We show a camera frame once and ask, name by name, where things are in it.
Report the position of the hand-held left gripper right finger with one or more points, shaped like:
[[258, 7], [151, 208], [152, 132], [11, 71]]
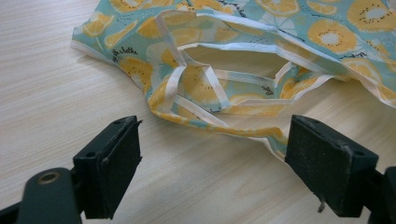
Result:
[[327, 168]]

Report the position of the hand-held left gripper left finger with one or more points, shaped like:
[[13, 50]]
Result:
[[107, 168]]

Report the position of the teal yellow fruit print bag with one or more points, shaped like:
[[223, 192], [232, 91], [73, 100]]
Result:
[[249, 62]]

